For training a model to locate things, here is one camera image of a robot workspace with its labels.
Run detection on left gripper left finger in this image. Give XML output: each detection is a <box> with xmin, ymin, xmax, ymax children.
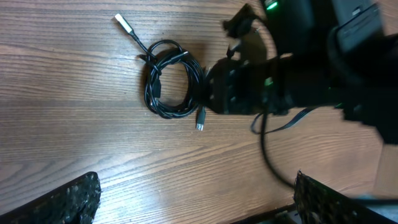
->
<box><xmin>1</xmin><ymin>171</ymin><xmax>101</xmax><ymax>224</ymax></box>

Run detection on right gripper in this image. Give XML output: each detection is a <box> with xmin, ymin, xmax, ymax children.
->
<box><xmin>203</xmin><ymin>57</ymin><xmax>297</xmax><ymax>115</ymax></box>

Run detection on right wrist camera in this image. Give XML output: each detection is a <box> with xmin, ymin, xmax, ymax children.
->
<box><xmin>222</xmin><ymin>4</ymin><xmax>264</xmax><ymax>39</ymax></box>

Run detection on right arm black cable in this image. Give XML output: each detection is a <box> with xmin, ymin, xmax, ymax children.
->
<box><xmin>250</xmin><ymin>105</ymin><xmax>318</xmax><ymax>189</ymax></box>

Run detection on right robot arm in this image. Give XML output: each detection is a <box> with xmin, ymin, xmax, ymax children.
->
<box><xmin>201</xmin><ymin>1</ymin><xmax>397</xmax><ymax>144</ymax></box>

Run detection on black braided USB-C cable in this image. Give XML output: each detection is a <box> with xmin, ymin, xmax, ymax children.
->
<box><xmin>113</xmin><ymin>13</ymin><xmax>190</xmax><ymax>103</ymax></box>

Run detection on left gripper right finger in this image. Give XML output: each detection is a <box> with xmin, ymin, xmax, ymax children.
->
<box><xmin>294</xmin><ymin>171</ymin><xmax>397</xmax><ymax>224</ymax></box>

